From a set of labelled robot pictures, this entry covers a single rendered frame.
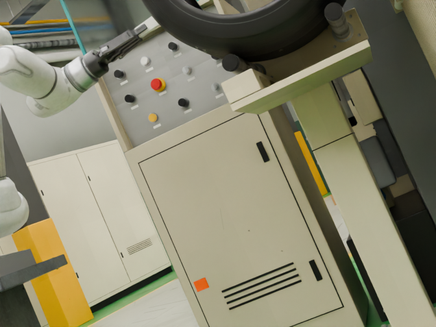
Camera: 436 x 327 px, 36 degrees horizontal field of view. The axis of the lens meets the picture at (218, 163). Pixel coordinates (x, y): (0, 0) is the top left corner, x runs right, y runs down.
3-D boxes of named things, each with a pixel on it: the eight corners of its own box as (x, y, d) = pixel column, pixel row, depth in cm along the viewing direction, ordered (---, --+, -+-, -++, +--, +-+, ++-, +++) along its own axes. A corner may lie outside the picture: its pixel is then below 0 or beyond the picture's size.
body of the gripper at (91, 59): (76, 54, 186) (103, 36, 183) (90, 58, 194) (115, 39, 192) (90, 77, 185) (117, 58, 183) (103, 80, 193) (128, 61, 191)
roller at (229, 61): (247, 68, 203) (261, 64, 202) (251, 83, 203) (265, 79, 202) (219, 56, 169) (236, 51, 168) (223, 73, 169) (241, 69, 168)
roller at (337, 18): (351, 38, 195) (335, 40, 196) (350, 23, 195) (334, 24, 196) (343, 19, 161) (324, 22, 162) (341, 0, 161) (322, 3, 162)
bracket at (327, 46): (247, 97, 206) (234, 68, 206) (368, 39, 196) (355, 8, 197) (244, 96, 203) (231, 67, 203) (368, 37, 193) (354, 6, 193)
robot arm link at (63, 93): (91, 100, 193) (63, 84, 181) (50, 128, 197) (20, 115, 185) (79, 71, 198) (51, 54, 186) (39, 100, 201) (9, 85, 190)
